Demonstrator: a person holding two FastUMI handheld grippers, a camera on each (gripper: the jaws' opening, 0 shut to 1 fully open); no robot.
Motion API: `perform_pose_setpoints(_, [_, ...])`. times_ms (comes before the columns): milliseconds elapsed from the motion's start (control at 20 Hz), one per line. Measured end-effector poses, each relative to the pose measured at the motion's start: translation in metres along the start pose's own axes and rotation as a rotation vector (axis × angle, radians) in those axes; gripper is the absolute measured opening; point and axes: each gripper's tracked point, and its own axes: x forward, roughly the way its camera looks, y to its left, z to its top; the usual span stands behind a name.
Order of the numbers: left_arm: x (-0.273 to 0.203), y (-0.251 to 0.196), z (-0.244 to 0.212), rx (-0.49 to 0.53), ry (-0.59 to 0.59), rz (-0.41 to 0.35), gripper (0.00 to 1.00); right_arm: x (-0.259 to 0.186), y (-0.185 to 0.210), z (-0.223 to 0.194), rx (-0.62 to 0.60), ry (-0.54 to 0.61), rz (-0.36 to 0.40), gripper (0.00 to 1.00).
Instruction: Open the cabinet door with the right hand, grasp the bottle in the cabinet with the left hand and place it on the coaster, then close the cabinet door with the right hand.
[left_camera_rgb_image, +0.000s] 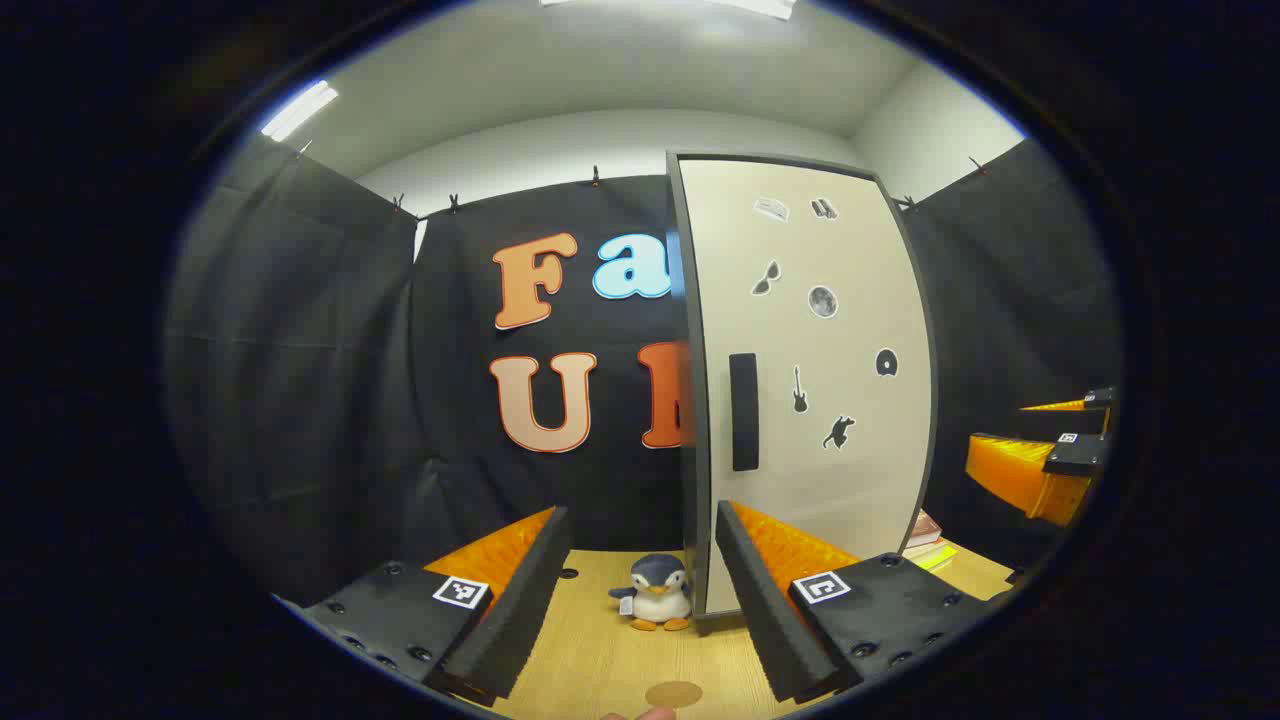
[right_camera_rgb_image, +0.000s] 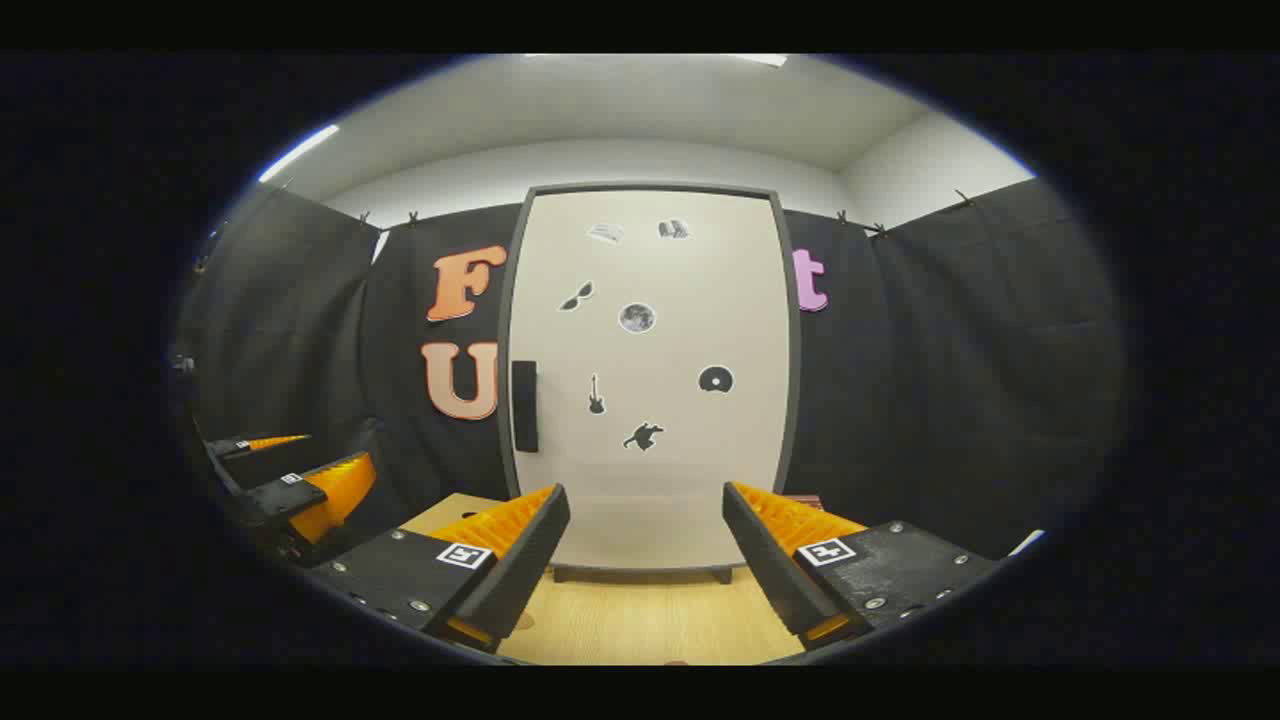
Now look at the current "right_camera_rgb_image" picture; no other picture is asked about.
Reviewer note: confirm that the brown patterned book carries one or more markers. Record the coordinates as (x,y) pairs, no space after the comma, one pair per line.
(805,499)

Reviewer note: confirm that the grey cabinet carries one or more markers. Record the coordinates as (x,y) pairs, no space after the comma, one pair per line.
(640,575)

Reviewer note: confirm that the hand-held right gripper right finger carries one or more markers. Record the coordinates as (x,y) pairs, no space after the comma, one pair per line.
(765,560)

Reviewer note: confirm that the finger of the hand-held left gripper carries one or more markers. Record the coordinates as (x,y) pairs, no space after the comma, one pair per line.
(275,492)
(228,448)

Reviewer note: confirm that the black backdrop cloth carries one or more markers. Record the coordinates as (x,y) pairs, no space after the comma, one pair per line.
(950,380)

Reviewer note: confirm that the ceiling light strip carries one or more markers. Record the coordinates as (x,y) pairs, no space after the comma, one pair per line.
(765,58)
(298,152)

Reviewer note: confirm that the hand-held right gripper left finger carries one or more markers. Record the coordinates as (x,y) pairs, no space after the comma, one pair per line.
(530,560)

